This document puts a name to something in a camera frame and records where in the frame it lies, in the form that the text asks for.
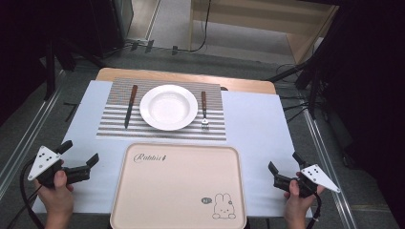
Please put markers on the striped grey placemat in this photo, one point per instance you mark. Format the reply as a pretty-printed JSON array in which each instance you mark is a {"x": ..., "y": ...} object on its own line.
[{"x": 111, "y": 127}]

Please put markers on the black tape strip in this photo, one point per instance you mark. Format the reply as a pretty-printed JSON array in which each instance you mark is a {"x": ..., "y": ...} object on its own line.
[{"x": 70, "y": 111}]

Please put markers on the white table cover sheet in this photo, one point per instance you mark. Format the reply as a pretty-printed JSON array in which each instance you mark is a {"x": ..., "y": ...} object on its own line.
[{"x": 254, "y": 127}]

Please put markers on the white round plate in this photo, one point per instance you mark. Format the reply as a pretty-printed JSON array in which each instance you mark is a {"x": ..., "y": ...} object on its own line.
[{"x": 168, "y": 108}]

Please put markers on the black plug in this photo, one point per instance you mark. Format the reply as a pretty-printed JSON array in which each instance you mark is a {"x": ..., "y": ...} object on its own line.
[
  {"x": 149, "y": 46},
  {"x": 174, "y": 50}
]

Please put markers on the metal floor rail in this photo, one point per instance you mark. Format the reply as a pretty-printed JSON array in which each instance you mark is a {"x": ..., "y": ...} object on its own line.
[
  {"x": 25, "y": 140},
  {"x": 328, "y": 165}
]

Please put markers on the beige tray with rabbit print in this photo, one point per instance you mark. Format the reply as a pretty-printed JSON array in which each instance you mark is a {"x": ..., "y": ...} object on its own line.
[{"x": 178, "y": 184}]

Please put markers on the person's left hand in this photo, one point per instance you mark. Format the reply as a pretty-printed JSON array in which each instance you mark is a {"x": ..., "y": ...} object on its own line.
[{"x": 59, "y": 200}]

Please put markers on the light wooden shelf unit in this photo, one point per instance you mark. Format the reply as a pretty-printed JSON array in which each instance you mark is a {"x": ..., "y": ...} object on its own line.
[{"x": 254, "y": 19}]

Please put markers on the black metal stand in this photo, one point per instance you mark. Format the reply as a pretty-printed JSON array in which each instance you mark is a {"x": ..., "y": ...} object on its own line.
[
  {"x": 50, "y": 73},
  {"x": 313, "y": 92}
]

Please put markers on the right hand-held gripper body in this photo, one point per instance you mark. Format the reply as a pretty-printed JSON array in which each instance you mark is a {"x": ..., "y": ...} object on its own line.
[{"x": 307, "y": 183}]

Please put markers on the white power strip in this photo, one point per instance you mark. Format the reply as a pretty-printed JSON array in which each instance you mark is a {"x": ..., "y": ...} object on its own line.
[{"x": 138, "y": 41}]

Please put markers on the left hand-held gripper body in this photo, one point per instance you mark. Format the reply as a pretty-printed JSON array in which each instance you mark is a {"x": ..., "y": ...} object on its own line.
[{"x": 44, "y": 162}]

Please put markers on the person's right hand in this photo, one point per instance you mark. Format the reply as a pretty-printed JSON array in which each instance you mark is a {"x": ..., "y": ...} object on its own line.
[{"x": 296, "y": 206}]

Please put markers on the dark cabinet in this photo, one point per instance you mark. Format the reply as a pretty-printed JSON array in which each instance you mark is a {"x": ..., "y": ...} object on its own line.
[{"x": 108, "y": 28}]

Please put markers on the black curtain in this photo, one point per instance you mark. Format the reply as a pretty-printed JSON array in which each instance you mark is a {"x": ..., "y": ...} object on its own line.
[{"x": 375, "y": 95}]

